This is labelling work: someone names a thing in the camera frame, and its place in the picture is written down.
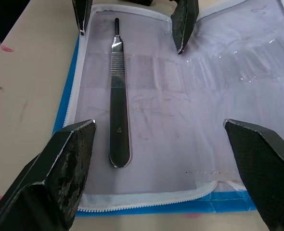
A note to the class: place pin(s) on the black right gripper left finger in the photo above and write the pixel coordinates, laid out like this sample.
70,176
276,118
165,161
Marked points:
60,173

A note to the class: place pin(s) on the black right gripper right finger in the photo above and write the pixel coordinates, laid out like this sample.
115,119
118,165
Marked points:
264,168

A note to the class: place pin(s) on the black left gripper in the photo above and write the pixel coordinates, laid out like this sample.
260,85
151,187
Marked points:
137,2

